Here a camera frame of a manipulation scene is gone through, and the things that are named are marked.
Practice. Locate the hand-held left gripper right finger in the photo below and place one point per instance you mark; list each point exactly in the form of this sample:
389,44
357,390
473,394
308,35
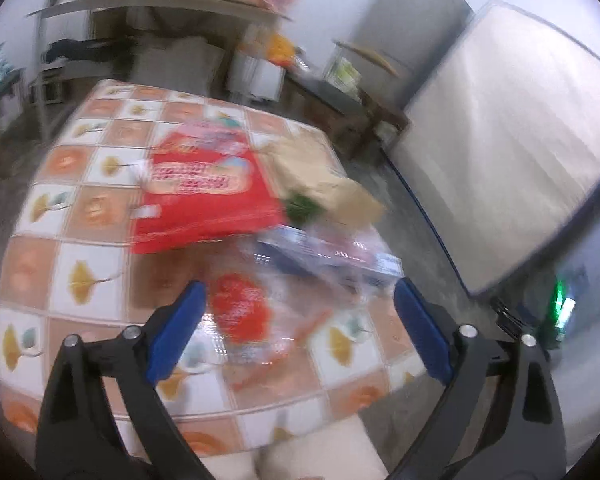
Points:
422,330

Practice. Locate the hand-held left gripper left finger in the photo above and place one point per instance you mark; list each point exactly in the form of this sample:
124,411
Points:
177,330

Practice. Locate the red packet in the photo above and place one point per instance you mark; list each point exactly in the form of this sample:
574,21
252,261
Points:
240,307

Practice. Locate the clear plastic bag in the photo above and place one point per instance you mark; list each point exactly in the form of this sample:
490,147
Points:
325,255

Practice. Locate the red snack bag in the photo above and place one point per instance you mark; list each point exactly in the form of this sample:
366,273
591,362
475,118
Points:
205,195

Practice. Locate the green packet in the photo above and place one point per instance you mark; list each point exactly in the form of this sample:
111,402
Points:
302,207

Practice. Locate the brown paper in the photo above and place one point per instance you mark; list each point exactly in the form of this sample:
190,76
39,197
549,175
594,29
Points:
310,165

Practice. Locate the tile print tablecloth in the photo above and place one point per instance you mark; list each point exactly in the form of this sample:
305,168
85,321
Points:
85,240

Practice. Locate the person's beige pants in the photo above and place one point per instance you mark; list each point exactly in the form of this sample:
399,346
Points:
300,452

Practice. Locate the white mattress with blue edge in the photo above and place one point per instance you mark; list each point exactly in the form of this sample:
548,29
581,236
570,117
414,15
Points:
510,135

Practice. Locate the dark wooden stool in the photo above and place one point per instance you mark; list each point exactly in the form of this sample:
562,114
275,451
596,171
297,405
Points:
385,120

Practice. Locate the white box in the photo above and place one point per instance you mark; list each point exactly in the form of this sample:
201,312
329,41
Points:
257,77

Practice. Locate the yellow plastic bag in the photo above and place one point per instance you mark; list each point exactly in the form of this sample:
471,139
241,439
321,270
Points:
282,50

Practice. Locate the grey refrigerator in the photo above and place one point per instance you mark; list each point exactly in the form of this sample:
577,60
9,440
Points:
410,25

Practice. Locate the metal frame table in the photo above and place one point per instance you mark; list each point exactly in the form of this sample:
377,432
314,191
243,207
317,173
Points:
145,7

